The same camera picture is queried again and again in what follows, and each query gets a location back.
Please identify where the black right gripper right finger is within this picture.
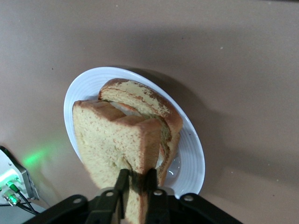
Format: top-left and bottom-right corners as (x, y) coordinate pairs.
(145, 168), (171, 224)

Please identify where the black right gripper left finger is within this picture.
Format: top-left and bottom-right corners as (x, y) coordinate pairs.
(86, 169), (130, 224)

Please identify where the white round ribbed plate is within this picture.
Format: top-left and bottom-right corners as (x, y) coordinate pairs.
(63, 67), (206, 199)

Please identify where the plain brown bread slice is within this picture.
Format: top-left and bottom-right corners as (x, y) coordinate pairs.
(72, 99), (163, 224)

